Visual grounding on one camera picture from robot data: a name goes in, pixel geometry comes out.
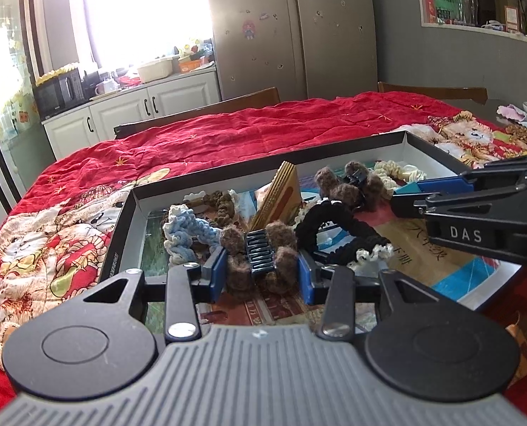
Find pink white cloth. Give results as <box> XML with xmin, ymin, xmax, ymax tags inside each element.
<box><xmin>496</xmin><ymin>104</ymin><xmax>527</xmax><ymax>122</ymax></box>

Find blue crocheted scrunchie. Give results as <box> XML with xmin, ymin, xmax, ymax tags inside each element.
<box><xmin>162</xmin><ymin>204</ymin><xmax>224</xmax><ymax>264</ymax></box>

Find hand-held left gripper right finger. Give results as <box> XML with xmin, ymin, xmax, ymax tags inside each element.
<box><xmin>297</xmin><ymin>248</ymin><xmax>457</xmax><ymax>340</ymax></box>

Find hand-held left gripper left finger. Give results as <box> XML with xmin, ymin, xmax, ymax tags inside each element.
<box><xmin>83</xmin><ymin>246</ymin><xmax>229</xmax><ymax>342</ymax></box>

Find yellow flower garland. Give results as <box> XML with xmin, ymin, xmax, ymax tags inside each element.
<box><xmin>35</xmin><ymin>66</ymin><xmax>80</xmax><ymax>87</ymax></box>

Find black crocheted scrunchie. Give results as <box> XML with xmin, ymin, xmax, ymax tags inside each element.
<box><xmin>294</xmin><ymin>200</ymin><xmax>395</xmax><ymax>267</ymax></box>

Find red printed blanket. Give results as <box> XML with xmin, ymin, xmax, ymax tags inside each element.
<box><xmin>0</xmin><ymin>91</ymin><xmax>527</xmax><ymax>409</ymax></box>

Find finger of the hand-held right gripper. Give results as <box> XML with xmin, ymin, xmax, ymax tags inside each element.
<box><xmin>390</xmin><ymin>177</ymin><xmax>527</xmax><ymax>219</ymax></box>
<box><xmin>394</xmin><ymin>151</ymin><xmax>527</xmax><ymax>197</ymax></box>

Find dark framed glass door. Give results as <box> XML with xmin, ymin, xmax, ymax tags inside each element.
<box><xmin>0</xmin><ymin>0</ymin><xmax>42</xmax><ymax>214</ymax></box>

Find brown fuzzy hair claw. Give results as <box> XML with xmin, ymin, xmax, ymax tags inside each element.
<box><xmin>219</xmin><ymin>221</ymin><xmax>300</xmax><ymax>296</ymax></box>
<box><xmin>314</xmin><ymin>160</ymin><xmax>384</xmax><ymax>211</ymax></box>

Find dark wooden chair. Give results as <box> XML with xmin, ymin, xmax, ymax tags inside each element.
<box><xmin>113</xmin><ymin>88</ymin><xmax>282</xmax><ymax>140</ymax></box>
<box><xmin>377</xmin><ymin>81</ymin><xmax>488</xmax><ymax>105</ymax></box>

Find brown crocheted scrunchie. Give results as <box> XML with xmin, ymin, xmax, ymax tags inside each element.
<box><xmin>186</xmin><ymin>189</ymin><xmax>242</xmax><ymax>227</ymax></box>

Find white casserole dish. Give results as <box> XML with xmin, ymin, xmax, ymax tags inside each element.
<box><xmin>137</xmin><ymin>58</ymin><xmax>174</xmax><ymax>83</ymax></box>

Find white kitchen cabinet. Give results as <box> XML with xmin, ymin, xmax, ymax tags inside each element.
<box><xmin>42</xmin><ymin>69</ymin><xmax>222</xmax><ymax>160</ymax></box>

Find beige crocheted scrunchie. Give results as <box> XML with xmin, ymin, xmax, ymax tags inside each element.
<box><xmin>372</xmin><ymin>160</ymin><xmax>426</xmax><ymax>185</ymax></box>

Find black microwave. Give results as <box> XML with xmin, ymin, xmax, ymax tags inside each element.
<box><xmin>33</xmin><ymin>69</ymin><xmax>86</xmax><ymax>118</ymax></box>

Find black shallow box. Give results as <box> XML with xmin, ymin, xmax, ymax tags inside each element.
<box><xmin>98</xmin><ymin>130</ymin><xmax>525</xmax><ymax>335</ymax></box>

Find steel refrigerator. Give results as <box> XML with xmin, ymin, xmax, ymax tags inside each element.
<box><xmin>203</xmin><ymin>0</ymin><xmax>380</xmax><ymax>100</ymax></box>

